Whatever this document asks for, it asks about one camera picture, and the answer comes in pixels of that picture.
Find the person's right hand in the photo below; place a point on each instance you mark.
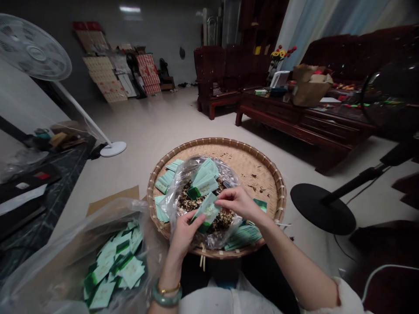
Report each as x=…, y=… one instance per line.
x=244, y=206

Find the person's left hand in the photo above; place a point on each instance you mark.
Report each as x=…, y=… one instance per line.
x=181, y=235

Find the single mint green tea packet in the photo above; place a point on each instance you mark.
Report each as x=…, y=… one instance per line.
x=206, y=209

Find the heap of green packets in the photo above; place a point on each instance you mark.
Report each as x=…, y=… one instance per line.
x=244, y=234
x=165, y=183

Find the loose dried tea leaves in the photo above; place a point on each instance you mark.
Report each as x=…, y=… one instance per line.
x=186, y=198

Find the round woven bamboo tray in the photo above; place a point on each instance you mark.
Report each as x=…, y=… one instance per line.
x=255, y=163

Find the green packets inside small bag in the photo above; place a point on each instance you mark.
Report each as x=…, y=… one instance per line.
x=204, y=178

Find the small clear plastic bag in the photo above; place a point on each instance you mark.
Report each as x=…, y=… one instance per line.
x=178, y=186

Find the person's legs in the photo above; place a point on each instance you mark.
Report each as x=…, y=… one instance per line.
x=255, y=265

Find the pile of filled green packets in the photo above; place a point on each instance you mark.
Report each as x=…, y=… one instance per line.
x=114, y=261

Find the person's body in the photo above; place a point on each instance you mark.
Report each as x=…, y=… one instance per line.
x=229, y=297

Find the brown cardboard box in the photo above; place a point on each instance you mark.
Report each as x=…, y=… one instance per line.
x=108, y=201

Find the dark wooden coffee table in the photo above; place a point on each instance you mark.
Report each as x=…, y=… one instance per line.
x=294, y=121

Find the dark wooden armchair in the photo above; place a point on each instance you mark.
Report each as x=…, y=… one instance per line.
x=212, y=78

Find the white container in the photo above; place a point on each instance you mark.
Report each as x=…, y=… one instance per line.
x=280, y=79

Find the large clear plastic bag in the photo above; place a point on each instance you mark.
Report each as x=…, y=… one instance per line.
x=49, y=255

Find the brown paper bag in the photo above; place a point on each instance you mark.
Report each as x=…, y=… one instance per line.
x=309, y=88

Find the black marble table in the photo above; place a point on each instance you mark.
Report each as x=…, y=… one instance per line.
x=42, y=183

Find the vase of flowers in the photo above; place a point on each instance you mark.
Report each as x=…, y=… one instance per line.
x=280, y=55

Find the teal cup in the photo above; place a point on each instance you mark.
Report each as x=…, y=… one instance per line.
x=42, y=134

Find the stack of printed cartons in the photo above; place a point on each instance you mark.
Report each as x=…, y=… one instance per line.
x=108, y=75

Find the black standing fan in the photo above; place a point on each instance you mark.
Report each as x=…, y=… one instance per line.
x=389, y=95

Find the dark wooden sofa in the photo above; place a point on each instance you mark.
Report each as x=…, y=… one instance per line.
x=353, y=52

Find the pale curtain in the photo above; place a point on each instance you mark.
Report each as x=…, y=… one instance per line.
x=304, y=23

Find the white standing fan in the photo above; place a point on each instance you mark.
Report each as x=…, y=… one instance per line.
x=32, y=49

